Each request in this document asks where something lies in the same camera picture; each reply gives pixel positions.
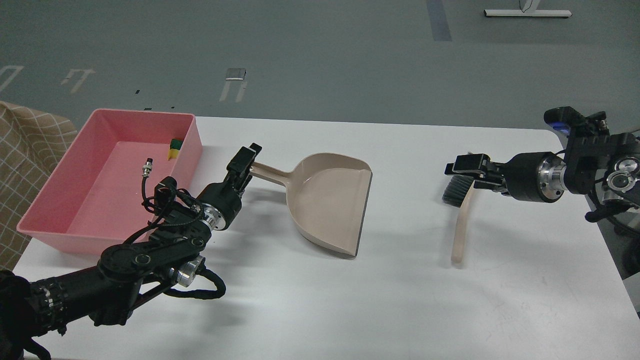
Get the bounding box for pink plastic bin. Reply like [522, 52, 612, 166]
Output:
[16, 109, 202, 255]

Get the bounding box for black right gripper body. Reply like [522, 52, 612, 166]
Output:
[502, 152, 567, 203]

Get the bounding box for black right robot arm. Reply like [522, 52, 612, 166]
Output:
[442, 105, 640, 233]

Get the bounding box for beige checkered cloth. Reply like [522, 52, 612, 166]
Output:
[0, 101, 78, 271]

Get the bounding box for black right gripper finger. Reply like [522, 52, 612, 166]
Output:
[445, 153, 505, 177]
[473, 179, 511, 197]

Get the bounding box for beige plastic dustpan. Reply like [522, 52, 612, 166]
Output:
[250, 152, 373, 257]

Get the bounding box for beige brush black bristles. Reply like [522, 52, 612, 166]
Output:
[441, 175, 474, 267]

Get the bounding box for white table base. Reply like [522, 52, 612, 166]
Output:
[483, 0, 573, 19]

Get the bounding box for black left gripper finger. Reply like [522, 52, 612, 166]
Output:
[226, 143, 262, 193]

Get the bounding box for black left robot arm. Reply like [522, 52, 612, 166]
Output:
[1, 143, 262, 360]

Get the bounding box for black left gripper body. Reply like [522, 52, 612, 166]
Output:
[198, 182, 242, 231]

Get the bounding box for yellow green sponge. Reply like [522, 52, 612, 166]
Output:
[167, 137, 183, 161]

